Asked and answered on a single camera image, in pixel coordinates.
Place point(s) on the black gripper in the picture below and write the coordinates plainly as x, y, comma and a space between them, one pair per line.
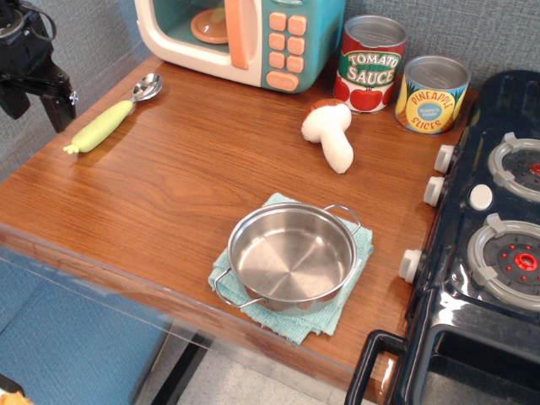
27, 63

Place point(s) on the spoon with green handle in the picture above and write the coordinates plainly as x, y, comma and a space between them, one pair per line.
108, 121

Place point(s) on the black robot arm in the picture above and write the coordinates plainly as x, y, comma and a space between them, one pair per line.
21, 19

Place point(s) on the stainless steel pot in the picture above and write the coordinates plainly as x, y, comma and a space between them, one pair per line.
288, 257

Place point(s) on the toy microwave teal and cream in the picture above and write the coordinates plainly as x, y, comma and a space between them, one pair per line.
276, 45

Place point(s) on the plush mushroom toy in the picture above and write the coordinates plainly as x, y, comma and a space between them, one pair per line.
326, 122

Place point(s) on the orange object bottom left corner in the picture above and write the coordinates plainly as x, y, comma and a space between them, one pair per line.
12, 393

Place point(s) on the tomato sauce can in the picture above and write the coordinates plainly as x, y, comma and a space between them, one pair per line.
371, 53

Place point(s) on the pineapple slices can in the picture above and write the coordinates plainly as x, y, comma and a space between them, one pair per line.
431, 95

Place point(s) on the black toy stove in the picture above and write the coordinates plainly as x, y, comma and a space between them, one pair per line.
473, 316

